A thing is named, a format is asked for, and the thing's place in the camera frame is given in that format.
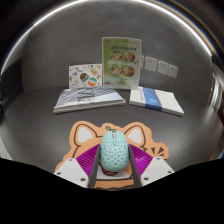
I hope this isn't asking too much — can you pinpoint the green food poster sheet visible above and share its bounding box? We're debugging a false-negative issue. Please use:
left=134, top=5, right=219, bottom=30
left=101, top=36, right=143, bottom=90

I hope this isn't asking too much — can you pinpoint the grey striped book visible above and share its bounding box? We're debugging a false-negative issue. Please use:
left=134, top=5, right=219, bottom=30
left=53, top=85, right=127, bottom=115

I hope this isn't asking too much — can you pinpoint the white card with colourful stickers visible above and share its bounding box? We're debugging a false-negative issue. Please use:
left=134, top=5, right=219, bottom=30
left=68, top=63, right=104, bottom=90

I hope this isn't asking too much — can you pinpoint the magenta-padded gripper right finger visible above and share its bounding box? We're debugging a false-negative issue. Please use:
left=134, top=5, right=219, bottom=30
left=127, top=143, right=175, bottom=190

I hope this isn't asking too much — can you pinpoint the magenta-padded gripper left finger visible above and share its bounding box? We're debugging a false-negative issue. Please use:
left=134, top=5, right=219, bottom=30
left=53, top=143, right=102, bottom=190

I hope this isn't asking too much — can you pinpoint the white book with blue band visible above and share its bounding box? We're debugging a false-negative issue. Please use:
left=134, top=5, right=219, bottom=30
left=128, top=86, right=185, bottom=117

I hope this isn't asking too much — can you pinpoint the white wall socket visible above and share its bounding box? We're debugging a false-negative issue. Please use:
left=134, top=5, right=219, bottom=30
left=168, top=64, right=179, bottom=79
left=139, top=54, right=146, bottom=70
left=144, top=56, right=159, bottom=72
left=157, top=60, right=170, bottom=76

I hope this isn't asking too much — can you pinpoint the orange fox-shaped mouse pad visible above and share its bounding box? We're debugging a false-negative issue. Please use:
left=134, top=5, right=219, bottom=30
left=54, top=120, right=170, bottom=191

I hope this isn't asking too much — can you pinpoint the mint green perforated computer mouse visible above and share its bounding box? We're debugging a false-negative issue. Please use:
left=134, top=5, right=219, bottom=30
left=99, top=129, right=130, bottom=173

